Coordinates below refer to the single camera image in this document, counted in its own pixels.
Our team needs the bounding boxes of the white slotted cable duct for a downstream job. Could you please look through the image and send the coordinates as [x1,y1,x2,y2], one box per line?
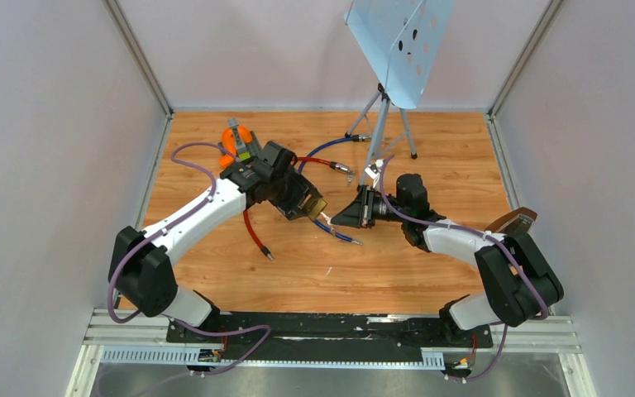
[99,346,446,371]

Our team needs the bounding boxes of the brown wooden metronome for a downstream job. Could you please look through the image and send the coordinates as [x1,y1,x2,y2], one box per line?
[484,207,538,235]

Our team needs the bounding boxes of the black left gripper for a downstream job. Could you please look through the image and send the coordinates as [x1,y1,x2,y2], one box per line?
[268,165,322,221]

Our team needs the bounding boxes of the blue cable lock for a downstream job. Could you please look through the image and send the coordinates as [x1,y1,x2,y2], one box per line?
[297,134,370,217]

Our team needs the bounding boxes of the light blue music stand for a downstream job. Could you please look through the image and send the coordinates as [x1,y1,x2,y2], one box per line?
[344,0,454,165]

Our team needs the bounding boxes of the orange grey toy block build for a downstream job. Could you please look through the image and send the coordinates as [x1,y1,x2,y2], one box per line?
[218,117,261,169]

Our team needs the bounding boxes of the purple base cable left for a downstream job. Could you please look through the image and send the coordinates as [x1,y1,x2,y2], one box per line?
[174,323,273,378]

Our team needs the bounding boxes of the brass padlock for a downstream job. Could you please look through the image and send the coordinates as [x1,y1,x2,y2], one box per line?
[303,196,327,221]

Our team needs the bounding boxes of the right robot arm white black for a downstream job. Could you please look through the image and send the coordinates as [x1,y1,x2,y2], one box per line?
[330,174,565,346]

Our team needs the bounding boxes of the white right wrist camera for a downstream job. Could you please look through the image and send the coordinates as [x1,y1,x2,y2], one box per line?
[365,159,384,189]

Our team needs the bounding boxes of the red cable lock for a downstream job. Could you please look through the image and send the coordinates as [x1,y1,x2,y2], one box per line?
[242,156,361,261]

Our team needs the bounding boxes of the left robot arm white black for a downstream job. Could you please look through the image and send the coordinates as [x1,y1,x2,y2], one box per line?
[107,141,327,342]

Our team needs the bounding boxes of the small silver keys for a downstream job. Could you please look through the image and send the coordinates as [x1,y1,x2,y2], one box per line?
[320,213,335,228]

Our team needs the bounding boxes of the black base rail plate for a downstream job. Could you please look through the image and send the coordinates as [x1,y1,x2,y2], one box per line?
[166,312,493,361]

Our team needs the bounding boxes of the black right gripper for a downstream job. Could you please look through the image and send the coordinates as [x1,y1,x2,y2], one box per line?
[331,185,408,228]

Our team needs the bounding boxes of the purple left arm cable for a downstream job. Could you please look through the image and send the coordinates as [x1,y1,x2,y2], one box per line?
[106,142,236,337]

